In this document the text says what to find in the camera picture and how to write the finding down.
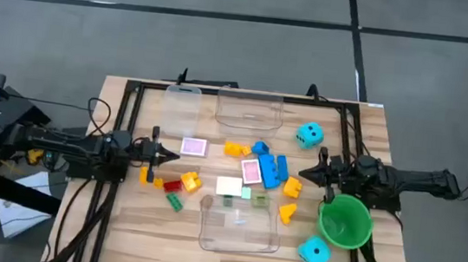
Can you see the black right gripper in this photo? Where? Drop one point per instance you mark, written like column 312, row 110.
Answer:
column 332, row 174

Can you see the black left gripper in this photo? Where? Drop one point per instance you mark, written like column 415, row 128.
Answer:
column 144, row 152

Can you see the yellow notched toy block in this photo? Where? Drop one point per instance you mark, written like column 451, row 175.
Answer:
column 143, row 175

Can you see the long blue toy block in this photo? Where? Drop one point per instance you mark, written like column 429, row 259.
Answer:
column 268, row 171
column 283, row 167

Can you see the red toy block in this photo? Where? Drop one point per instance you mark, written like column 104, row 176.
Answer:
column 172, row 186

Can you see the cyan foam die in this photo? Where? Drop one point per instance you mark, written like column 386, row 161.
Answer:
column 314, row 253
column 309, row 135

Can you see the yellow sloped toy block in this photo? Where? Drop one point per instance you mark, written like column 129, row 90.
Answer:
column 287, row 213

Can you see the green toy block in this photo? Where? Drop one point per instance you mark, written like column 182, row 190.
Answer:
column 174, row 202

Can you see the blue sloped toy block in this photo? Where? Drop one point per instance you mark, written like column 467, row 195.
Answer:
column 260, row 148

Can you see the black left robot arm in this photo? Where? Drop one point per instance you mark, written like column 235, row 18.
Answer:
column 62, row 143

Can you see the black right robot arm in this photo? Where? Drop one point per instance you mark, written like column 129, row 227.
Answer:
column 407, row 180

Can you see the small orange-yellow toy block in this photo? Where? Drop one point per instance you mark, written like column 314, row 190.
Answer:
column 158, row 183

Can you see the small clear plastic container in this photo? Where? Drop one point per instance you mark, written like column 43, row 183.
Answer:
column 181, row 112

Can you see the green plastic bucket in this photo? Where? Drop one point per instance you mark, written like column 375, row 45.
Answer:
column 344, row 223

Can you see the small light green brick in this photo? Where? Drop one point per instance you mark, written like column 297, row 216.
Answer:
column 260, row 200

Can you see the brown toy block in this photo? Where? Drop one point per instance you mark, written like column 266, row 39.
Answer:
column 207, row 202

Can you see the yellow two-stud toy block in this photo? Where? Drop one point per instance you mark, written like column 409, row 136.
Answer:
column 232, row 149

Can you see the small mint brick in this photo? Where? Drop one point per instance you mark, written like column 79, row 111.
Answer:
column 246, row 193

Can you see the small yellow stud brick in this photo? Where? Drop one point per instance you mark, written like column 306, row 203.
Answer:
column 246, row 150

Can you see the small dark green brick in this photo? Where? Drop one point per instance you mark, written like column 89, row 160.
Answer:
column 227, row 200

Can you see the clear plastic bin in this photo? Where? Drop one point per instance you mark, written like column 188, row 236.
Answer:
column 240, row 236
column 249, row 111

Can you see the yellow tool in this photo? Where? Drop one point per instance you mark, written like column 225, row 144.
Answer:
column 34, row 156

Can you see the white paper sheet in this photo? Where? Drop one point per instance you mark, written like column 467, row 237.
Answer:
column 20, row 213

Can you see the black aluminium table frame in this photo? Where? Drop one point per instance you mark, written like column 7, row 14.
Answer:
column 156, row 85

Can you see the black camera bracket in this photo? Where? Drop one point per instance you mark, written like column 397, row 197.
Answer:
column 312, row 91
column 183, row 77

